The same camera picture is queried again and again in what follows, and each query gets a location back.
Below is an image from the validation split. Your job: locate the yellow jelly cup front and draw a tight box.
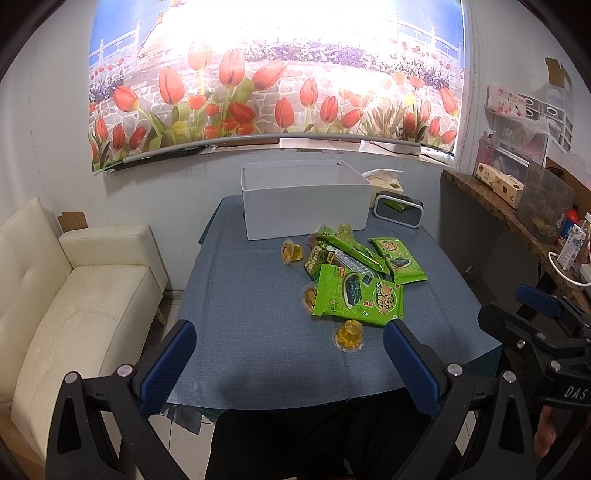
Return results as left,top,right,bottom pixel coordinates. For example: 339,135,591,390
334,320,363,352

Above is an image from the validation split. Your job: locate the yellow jelly cup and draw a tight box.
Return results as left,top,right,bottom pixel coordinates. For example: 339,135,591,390
334,320,363,352
338,223,353,238
280,239,304,265

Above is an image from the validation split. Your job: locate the person's right hand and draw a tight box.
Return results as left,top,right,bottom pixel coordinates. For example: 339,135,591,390
534,406,557,459

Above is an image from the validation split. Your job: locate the small milk carton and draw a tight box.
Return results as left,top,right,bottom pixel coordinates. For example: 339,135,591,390
557,222,589,271

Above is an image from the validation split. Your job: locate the wooden side shelf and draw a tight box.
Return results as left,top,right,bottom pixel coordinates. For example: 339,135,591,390
442,169,590,313

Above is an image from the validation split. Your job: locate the clear plastic storage bin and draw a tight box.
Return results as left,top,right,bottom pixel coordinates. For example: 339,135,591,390
517,161,576,244

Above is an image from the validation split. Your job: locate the cream patterned long box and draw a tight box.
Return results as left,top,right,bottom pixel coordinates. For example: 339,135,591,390
474,163,525,209

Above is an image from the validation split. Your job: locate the right green seaweed snack packet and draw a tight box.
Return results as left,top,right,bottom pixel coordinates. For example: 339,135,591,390
369,237,428,285

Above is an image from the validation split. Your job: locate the cream leather sofa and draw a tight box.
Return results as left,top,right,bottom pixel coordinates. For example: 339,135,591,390
1,198,168,459

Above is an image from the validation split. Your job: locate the black white bluetooth speaker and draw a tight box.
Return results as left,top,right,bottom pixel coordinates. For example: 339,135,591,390
373,192,425,229

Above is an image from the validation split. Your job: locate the large green seaweed snack packet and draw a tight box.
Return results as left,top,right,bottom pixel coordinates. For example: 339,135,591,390
312,264,404,327

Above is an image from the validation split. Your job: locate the tissue box with tissue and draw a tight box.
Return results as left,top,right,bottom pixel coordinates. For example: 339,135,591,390
363,169,404,205

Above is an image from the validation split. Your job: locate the floral pink box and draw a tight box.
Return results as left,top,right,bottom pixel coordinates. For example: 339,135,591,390
486,83,527,118

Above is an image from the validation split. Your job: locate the long green snack packet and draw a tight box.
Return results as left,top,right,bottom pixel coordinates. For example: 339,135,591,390
315,226,390,275

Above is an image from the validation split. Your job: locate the yellow jelly cup back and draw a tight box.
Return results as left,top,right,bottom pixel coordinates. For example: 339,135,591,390
338,223,353,238

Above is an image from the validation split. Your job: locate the blue-grey tablecloth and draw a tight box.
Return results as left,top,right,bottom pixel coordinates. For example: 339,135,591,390
169,196,500,410

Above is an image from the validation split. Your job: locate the orange jelly cup under packet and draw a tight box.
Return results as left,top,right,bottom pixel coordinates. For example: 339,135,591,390
301,283,318,313

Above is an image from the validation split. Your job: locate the cardboard piece by sofa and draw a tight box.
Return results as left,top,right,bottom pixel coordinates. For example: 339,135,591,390
57,211,88,233

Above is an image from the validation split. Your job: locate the small green snack packet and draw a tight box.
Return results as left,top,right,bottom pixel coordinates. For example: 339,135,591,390
304,244,335,281

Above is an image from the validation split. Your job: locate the red jelly cup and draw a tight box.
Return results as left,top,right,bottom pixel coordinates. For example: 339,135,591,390
307,233,318,249

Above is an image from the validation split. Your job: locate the yellow jelly cup left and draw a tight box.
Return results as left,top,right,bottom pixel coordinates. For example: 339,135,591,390
280,239,304,265

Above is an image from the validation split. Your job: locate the white storage box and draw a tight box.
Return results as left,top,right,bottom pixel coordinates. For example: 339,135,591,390
240,159,373,240

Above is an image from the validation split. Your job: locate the white cable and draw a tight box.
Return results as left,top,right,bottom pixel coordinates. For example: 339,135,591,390
547,250,591,289

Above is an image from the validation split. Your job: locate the tulip wall poster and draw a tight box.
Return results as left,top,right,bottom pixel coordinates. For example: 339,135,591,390
88,1,465,171

